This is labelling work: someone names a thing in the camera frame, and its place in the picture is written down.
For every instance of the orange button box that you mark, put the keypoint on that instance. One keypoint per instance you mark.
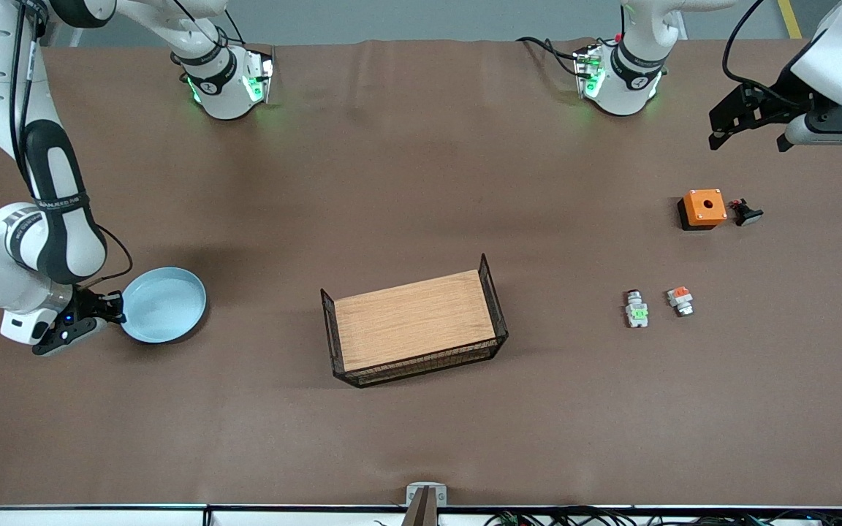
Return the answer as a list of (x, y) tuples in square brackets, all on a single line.
[(702, 208)]

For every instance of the green grey contact block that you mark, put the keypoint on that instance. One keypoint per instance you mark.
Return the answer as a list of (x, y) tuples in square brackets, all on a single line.
[(637, 310)]

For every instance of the brown table cover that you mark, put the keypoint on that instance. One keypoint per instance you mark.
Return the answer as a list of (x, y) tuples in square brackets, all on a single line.
[(172, 409)]

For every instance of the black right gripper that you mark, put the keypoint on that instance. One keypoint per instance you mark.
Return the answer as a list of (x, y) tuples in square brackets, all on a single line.
[(90, 302)]

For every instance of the black push button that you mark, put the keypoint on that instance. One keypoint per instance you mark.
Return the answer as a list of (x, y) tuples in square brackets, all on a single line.
[(746, 213)]

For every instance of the grey metal camera bracket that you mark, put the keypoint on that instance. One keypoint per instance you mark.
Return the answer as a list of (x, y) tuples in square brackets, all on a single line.
[(427, 497)]

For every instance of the light blue round plate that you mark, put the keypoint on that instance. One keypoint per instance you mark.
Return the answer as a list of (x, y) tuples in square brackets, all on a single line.
[(165, 307)]

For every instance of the white table edge rail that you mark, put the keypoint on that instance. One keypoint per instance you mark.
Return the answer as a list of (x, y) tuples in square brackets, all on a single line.
[(63, 517)]

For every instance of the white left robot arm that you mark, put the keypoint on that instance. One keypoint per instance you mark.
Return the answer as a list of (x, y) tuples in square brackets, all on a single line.
[(626, 88)]

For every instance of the orange grey contact block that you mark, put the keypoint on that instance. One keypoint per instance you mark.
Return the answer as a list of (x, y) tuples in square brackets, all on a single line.
[(680, 299)]

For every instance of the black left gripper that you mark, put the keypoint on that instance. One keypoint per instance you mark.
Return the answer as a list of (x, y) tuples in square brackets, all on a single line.
[(778, 96)]

